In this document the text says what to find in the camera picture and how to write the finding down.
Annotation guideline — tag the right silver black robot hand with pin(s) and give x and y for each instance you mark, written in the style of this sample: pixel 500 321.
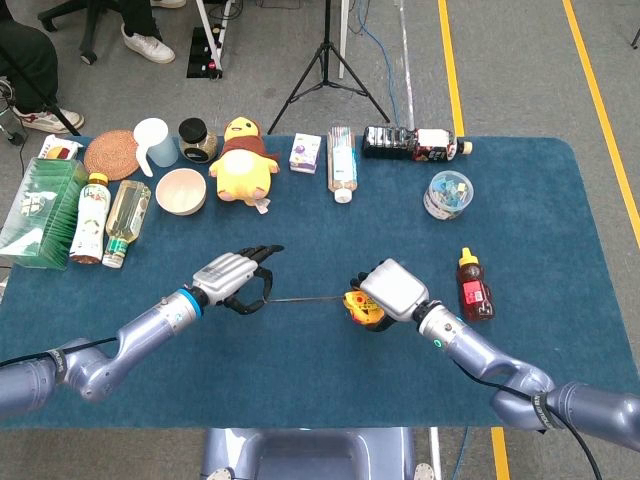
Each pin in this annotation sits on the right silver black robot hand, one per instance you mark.
pixel 395 290

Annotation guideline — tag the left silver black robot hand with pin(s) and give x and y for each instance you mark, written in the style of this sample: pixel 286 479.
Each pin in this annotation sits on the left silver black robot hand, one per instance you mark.
pixel 225 275

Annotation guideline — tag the yellow tape measure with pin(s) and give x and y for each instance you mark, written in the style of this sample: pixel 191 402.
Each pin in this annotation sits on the yellow tape measure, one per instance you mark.
pixel 362 307

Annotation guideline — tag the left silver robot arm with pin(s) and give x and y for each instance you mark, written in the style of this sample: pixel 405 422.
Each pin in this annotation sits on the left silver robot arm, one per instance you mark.
pixel 125 345

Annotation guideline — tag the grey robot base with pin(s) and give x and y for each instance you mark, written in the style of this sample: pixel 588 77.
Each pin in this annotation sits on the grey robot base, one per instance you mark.
pixel 310 455

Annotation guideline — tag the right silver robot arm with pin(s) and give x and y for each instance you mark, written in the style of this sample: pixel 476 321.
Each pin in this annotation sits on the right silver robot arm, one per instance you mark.
pixel 500 365

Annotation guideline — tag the honey bottle yellow cap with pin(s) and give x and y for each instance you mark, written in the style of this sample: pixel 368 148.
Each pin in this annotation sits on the honey bottle yellow cap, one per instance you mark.
pixel 474 292

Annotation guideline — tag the blue table mat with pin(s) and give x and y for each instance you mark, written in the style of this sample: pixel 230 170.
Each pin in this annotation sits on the blue table mat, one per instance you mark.
pixel 300 230

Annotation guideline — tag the beige bowl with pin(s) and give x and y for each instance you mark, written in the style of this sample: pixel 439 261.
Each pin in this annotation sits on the beige bowl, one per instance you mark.
pixel 180 192

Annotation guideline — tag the clear jar of clips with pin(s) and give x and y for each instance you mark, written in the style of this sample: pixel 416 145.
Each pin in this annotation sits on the clear jar of clips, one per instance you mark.
pixel 447 197

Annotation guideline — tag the yellow plush toy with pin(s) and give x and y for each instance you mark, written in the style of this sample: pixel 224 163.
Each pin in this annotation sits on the yellow plush toy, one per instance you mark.
pixel 242 170

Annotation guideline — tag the yellow tea bottle green label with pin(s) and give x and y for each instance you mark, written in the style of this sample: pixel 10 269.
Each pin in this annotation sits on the yellow tea bottle green label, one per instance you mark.
pixel 127 210

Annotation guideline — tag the glass jar black lid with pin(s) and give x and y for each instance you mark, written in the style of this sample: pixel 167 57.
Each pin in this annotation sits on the glass jar black lid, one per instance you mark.
pixel 197 142

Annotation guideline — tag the clear peach drink bottle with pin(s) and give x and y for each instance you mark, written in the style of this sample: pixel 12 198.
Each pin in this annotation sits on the clear peach drink bottle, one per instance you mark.
pixel 342 165

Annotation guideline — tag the milk tea bottle yellow cap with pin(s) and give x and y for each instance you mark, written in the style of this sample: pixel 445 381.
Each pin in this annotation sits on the milk tea bottle yellow cap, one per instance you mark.
pixel 90 220

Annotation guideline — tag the small purple white box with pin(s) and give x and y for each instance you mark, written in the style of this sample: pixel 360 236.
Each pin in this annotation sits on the small purple white box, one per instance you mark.
pixel 305 152

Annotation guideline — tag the dark drink bottle red label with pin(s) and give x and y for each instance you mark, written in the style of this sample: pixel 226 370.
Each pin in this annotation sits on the dark drink bottle red label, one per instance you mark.
pixel 395 142

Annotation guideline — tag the round woven coaster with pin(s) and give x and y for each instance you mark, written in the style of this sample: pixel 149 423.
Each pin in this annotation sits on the round woven coaster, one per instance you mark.
pixel 110 155

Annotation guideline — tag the green packaged box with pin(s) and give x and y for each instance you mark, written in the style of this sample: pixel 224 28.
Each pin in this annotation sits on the green packaged box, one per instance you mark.
pixel 40 210

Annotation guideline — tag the red white snack packet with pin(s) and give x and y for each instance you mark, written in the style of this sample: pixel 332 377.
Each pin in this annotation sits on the red white snack packet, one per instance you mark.
pixel 57 149

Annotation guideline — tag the black power strip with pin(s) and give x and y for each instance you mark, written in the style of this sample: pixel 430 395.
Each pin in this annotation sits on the black power strip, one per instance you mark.
pixel 200 60

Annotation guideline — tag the person with white sneaker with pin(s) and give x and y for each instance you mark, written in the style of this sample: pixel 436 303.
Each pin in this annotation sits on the person with white sneaker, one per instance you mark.
pixel 147 45

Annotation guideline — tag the white pole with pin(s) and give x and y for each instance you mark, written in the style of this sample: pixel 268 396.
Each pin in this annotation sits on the white pole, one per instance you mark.
pixel 344 40

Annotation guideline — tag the black office chair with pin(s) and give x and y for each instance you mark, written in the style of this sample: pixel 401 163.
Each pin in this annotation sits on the black office chair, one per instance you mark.
pixel 92 25

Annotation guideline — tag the person in black trousers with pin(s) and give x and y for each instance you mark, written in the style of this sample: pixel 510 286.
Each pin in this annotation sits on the person in black trousers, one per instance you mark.
pixel 30 65

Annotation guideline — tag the white metal frame leg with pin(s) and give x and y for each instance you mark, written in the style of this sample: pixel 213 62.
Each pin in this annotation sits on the white metal frame leg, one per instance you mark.
pixel 212 35

